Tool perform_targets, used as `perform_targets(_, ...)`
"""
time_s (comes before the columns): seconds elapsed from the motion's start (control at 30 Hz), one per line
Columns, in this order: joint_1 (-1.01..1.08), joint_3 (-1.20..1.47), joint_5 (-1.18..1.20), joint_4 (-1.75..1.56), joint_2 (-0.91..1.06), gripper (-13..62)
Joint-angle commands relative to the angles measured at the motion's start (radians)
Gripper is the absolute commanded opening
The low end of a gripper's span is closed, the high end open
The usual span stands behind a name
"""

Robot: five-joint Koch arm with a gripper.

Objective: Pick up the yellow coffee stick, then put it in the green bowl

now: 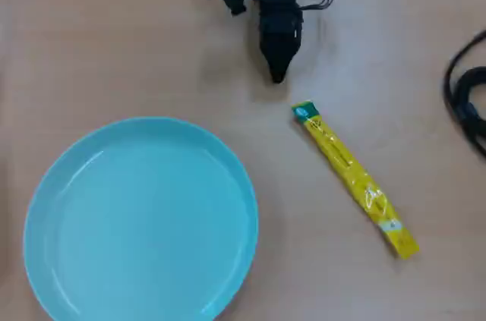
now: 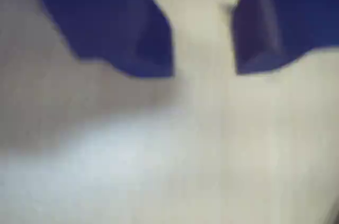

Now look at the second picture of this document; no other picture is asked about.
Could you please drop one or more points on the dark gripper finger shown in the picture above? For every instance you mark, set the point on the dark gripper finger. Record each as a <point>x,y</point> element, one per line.
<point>291,17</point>
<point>111,22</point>

